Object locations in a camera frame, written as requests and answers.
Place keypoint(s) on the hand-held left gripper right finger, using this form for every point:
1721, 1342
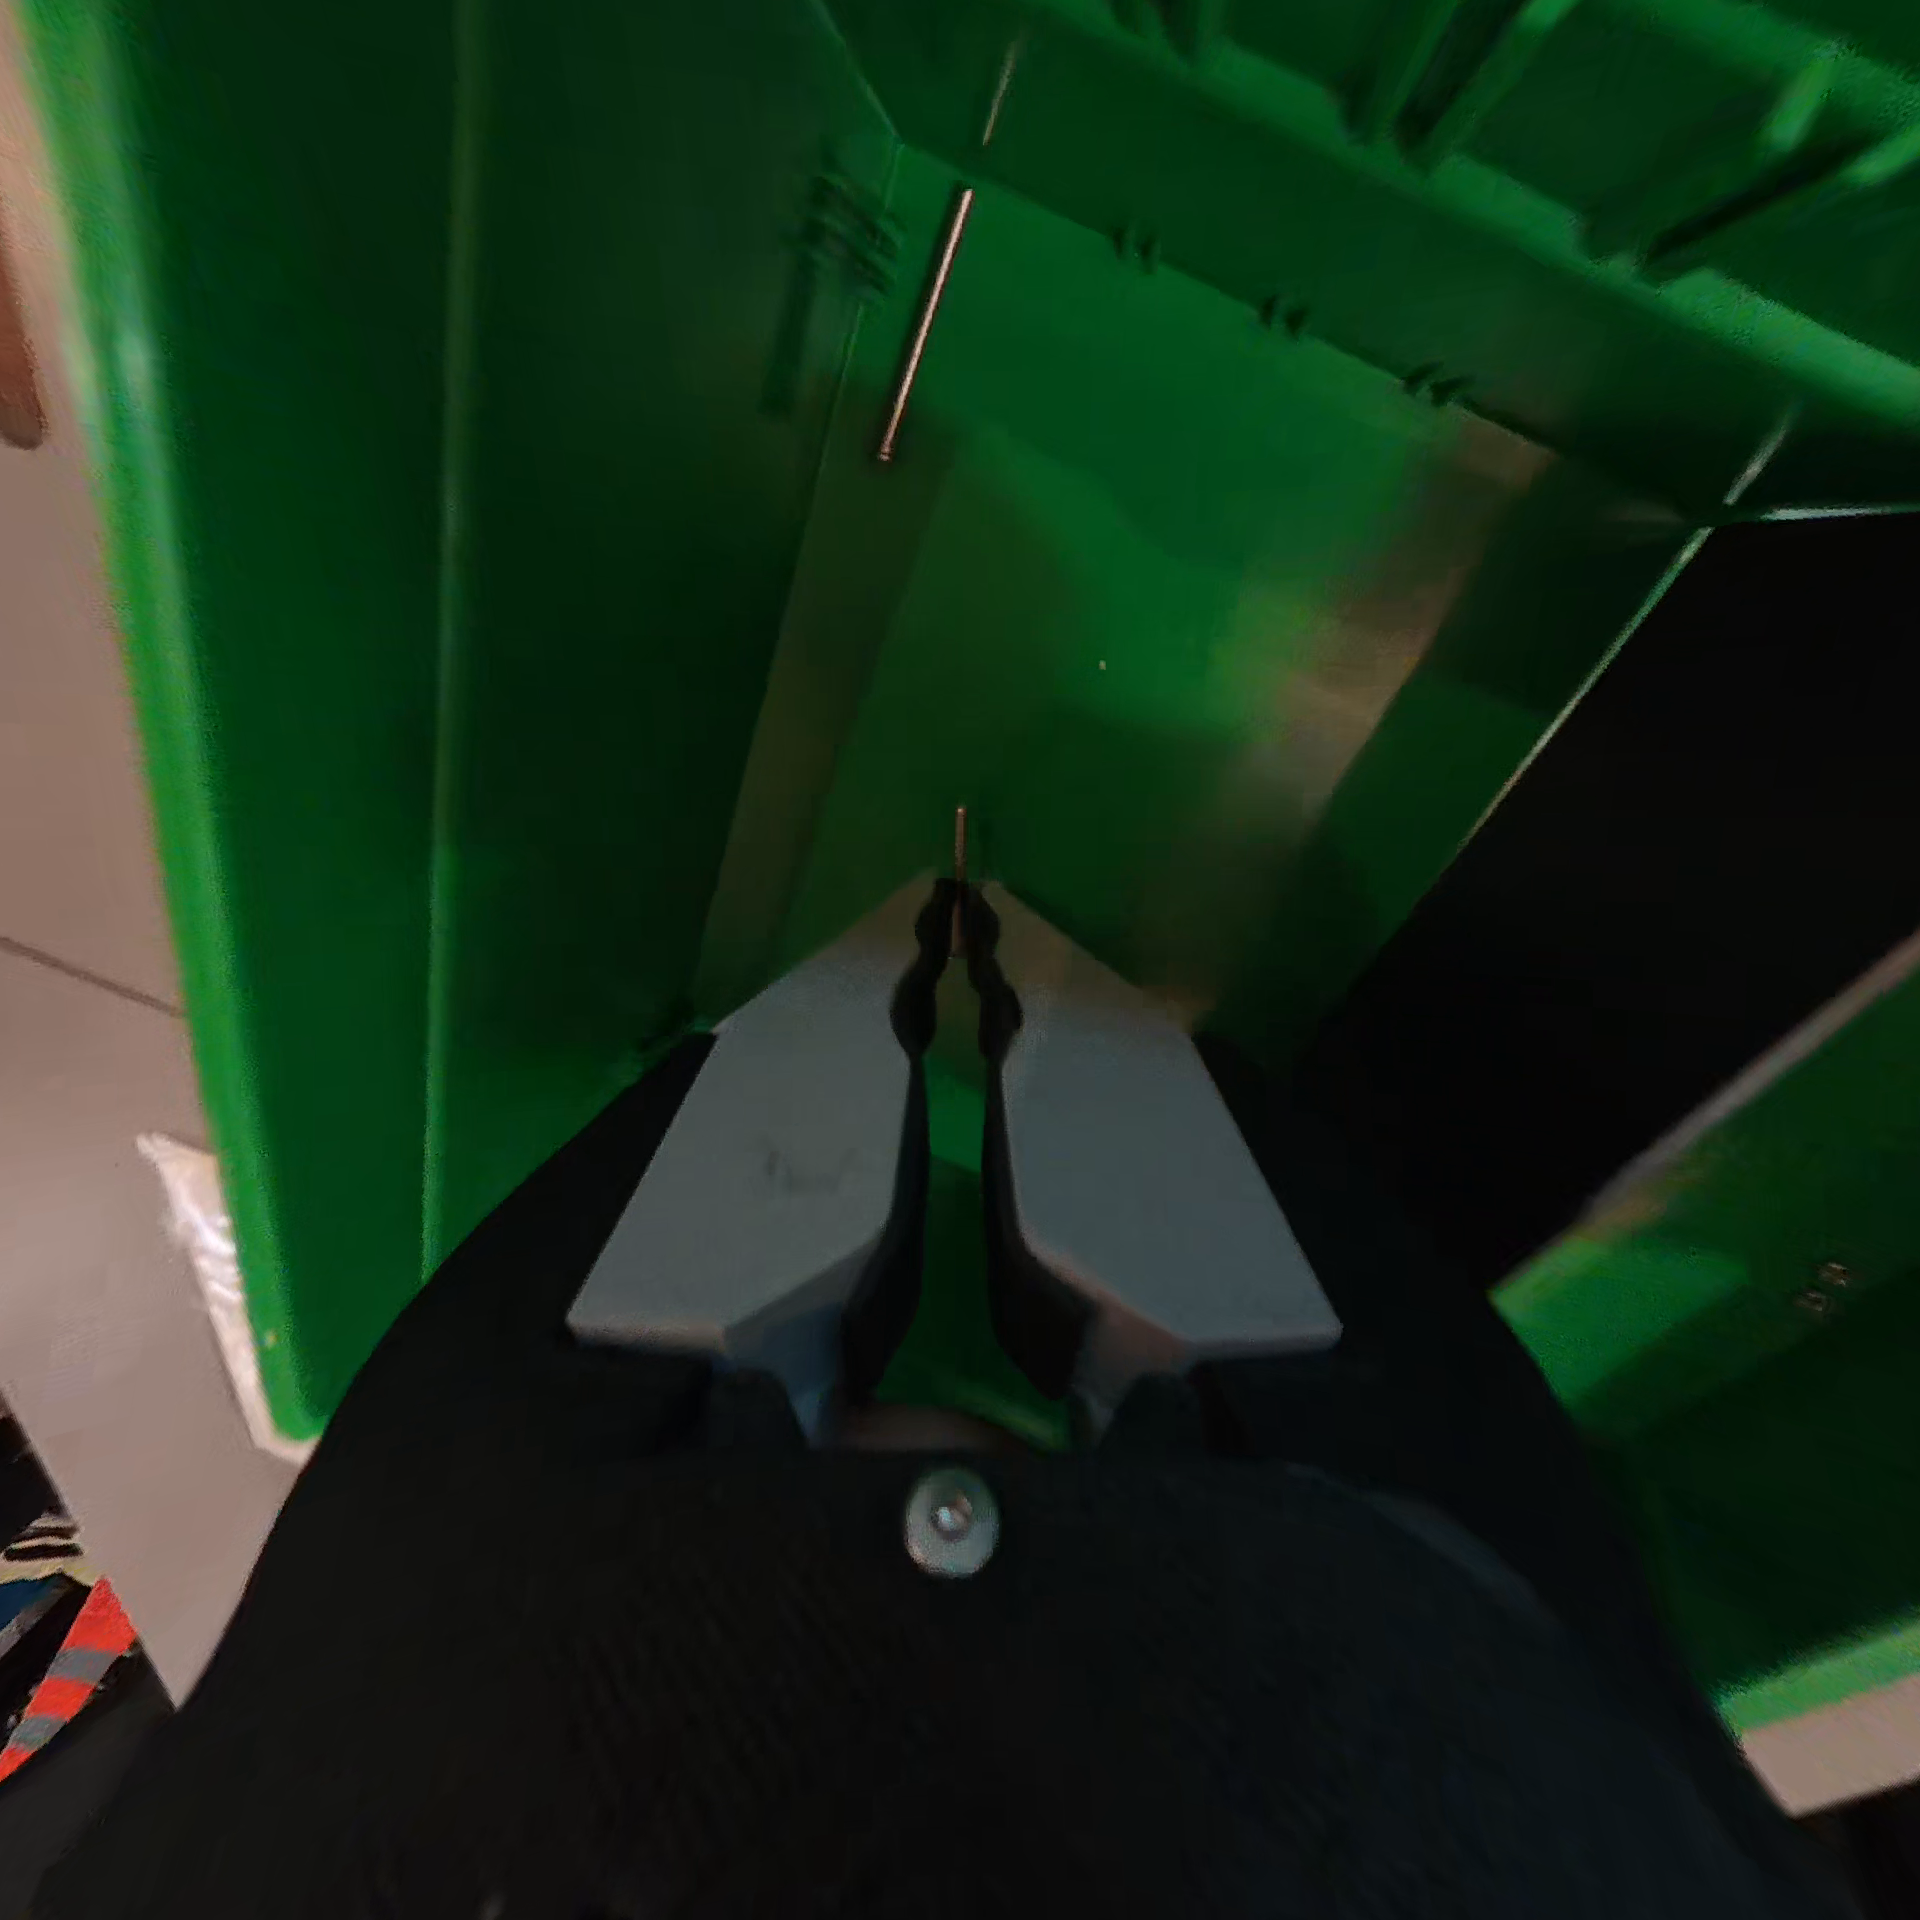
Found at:
1155, 1184

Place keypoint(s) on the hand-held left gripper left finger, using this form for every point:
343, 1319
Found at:
751, 1170

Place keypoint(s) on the thin steel bolt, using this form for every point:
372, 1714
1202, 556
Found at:
927, 322
961, 839

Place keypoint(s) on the green plastic bin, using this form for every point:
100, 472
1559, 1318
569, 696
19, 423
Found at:
600, 599

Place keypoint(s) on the white crinkled plastic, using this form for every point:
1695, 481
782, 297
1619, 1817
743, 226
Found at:
202, 1245

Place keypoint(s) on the black bin divider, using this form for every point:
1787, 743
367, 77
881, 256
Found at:
1650, 901

